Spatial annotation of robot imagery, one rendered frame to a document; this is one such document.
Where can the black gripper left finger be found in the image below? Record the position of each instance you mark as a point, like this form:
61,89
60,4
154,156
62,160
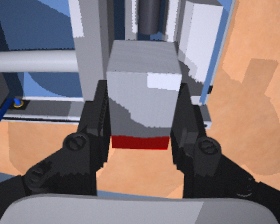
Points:
72,169

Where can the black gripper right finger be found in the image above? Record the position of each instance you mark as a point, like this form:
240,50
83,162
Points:
207,172

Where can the grey rectangular block with red end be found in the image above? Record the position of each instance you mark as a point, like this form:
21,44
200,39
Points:
143,81

